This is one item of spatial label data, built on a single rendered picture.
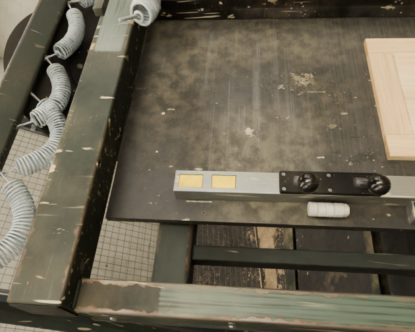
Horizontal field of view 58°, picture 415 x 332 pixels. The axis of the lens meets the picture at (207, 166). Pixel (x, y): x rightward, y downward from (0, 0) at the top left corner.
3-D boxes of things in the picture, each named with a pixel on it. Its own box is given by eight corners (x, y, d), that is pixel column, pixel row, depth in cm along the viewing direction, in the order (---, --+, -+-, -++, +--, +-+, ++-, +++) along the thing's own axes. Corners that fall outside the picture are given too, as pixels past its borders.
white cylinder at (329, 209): (307, 218, 77) (347, 219, 76) (309, 213, 74) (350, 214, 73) (306, 205, 78) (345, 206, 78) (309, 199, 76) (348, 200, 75)
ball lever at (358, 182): (367, 192, 75) (394, 196, 62) (348, 192, 76) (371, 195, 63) (368, 173, 76) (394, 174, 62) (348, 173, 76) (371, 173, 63)
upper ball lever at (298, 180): (307, 190, 77) (321, 194, 63) (288, 190, 77) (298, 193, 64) (307, 172, 77) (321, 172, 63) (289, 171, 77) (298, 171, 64)
